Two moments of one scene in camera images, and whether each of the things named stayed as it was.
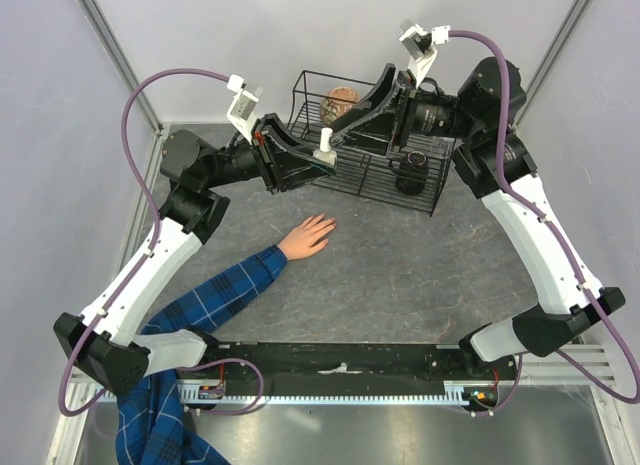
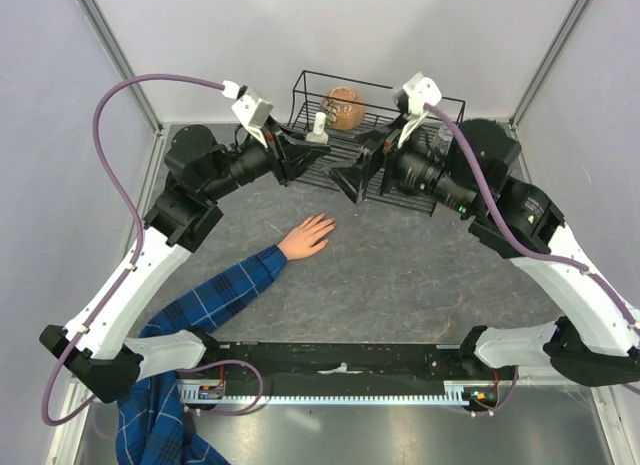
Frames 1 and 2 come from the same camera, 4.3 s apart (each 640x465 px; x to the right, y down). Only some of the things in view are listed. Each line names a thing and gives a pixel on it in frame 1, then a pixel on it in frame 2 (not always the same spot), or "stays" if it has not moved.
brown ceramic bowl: (340, 100) stays
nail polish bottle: (330, 157) → (320, 138)
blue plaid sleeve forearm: (153, 428) stays
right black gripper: (379, 132) → (378, 146)
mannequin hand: (307, 239) stays
